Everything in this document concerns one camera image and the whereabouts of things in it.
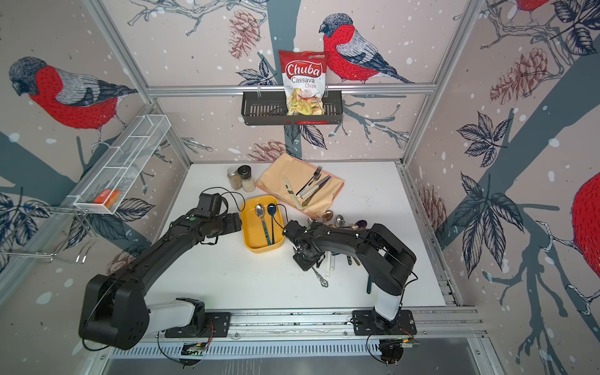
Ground white plastic spoon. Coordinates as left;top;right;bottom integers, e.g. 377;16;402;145
326;252;334;278

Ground copper rose gold spoon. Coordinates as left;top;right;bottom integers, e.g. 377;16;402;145
307;210;334;225

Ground yellow plastic storage box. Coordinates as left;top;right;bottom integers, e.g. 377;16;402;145
241;195;284;254

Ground green handled steel spoon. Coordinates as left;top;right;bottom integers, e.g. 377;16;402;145
256;203;272;246

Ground blue metal spoon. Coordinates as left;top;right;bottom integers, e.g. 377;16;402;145
267;203;278;245

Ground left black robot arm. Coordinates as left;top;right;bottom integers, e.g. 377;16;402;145
78;192;242;349

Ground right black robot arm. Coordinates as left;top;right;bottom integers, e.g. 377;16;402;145
283;220;418;322

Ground orange box on shelf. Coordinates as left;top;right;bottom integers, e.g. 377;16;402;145
92;189;120;209

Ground glass spice jar brown contents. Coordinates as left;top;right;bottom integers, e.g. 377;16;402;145
227;167;242;191

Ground glass spice jar black lid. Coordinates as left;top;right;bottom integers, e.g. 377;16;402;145
237;165;256;192

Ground beige cloth napkin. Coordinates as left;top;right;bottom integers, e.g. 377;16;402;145
257;154;344;219

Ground red cassava chips bag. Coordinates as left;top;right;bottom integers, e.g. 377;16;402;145
279;50;328;116

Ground pink handled steel spoon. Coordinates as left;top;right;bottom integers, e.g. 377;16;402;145
334;215;346;228

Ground cream handled knife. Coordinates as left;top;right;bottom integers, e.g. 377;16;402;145
281;176;304;211

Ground dark green handled spoon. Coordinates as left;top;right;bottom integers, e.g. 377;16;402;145
366;275;373;295

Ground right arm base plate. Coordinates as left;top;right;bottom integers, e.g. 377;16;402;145
350;309;417;336

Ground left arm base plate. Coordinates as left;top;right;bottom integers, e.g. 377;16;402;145
165;312;232;338

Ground white wire shelf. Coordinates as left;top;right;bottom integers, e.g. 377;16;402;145
74;114;171;215

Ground black wall basket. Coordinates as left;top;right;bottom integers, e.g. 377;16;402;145
241;90;344;127

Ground wire hook rack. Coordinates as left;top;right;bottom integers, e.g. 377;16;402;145
1;204;99;267

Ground aluminium frame rail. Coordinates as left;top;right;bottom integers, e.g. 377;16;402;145
141;306;488;341

